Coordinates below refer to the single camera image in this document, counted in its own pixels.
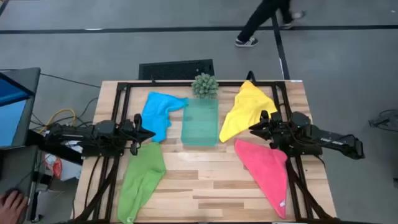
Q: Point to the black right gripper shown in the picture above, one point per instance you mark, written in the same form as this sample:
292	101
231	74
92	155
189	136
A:
280	130

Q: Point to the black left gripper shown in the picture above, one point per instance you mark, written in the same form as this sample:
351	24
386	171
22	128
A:
130	133

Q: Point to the blue microfiber towel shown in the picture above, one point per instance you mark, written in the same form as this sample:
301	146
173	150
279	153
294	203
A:
158	112

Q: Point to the yellow microfiber towel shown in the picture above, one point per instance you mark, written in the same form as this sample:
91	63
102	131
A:
245	109

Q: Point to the pink microfiber towel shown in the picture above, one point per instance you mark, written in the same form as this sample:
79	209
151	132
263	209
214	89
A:
267	168

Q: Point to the green microfiber towel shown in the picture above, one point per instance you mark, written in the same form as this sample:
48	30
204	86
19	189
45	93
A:
140	180

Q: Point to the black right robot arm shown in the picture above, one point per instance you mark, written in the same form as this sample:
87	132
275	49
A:
329	140

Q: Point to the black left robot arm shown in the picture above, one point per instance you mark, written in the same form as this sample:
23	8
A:
77	132

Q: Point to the teal translucent plastic bin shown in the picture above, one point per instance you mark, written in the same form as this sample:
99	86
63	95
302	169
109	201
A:
200	124

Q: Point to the white table label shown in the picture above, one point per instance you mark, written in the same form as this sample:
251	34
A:
296	81

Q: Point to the black mesh computer case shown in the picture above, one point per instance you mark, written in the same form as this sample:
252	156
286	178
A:
175	70

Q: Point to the small green artificial plant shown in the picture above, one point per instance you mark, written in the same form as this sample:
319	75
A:
204	85

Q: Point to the white box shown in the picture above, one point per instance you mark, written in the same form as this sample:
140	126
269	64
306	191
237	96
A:
71	169

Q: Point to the orange plastic bag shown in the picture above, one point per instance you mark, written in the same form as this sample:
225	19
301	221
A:
57	168

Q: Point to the person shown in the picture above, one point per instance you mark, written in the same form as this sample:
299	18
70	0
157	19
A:
261	15

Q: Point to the black chair base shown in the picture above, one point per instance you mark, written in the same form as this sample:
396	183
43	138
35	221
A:
385	119

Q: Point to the desk computer monitor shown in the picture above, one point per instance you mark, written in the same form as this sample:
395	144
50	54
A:
15	109

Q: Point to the dark grey desk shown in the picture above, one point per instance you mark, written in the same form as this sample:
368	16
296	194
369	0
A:
15	168

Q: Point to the person's hand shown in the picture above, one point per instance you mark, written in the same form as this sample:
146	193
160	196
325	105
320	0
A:
12	207

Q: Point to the black metal table frame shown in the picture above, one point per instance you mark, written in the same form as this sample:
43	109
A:
161	84

